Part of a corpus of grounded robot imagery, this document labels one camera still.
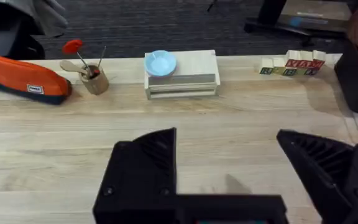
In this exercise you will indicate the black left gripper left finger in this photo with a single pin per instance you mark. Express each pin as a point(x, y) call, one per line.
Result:
point(141, 174)

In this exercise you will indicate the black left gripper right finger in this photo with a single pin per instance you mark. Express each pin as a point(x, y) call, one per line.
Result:
point(328, 168)

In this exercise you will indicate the wooden utensil holder cup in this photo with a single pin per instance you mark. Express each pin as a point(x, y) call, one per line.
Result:
point(95, 81)

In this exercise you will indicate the pale wooden box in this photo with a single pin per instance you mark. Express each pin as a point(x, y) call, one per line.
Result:
point(185, 77)

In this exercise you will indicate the heap of letter blocks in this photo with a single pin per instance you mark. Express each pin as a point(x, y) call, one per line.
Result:
point(294, 63)

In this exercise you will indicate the light blue bowl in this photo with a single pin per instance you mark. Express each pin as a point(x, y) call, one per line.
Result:
point(160, 63)

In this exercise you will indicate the thin metal utensil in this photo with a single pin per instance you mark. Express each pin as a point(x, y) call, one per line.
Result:
point(101, 57)

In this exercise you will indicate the wooden spoon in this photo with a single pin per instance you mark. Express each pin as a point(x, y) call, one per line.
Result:
point(72, 67)

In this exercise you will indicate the red spatula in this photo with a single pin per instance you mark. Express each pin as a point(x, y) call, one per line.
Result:
point(77, 52)

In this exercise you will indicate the black chair base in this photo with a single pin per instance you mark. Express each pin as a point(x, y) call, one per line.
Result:
point(294, 21)

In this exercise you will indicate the orange zip pouch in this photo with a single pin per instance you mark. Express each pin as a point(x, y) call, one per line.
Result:
point(23, 77)

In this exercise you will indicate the grey cloth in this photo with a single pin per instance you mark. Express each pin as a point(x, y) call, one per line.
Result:
point(33, 15)

